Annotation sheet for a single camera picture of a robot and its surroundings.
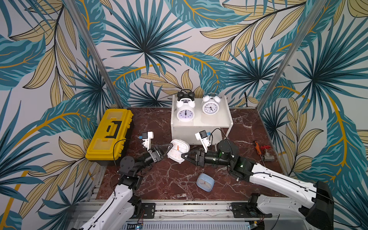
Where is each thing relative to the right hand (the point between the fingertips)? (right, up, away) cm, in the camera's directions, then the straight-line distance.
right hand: (183, 155), depth 62 cm
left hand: (-5, +3, +2) cm, 6 cm away
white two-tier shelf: (+16, +13, +6) cm, 22 cm away
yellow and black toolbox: (-41, +6, +20) cm, 46 cm away
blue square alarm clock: (+12, -18, +15) cm, 26 cm away
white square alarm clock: (-2, +3, +1) cm, 4 cm away
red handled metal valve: (+53, -7, +28) cm, 60 cm away
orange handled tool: (+50, -4, +33) cm, 60 cm away
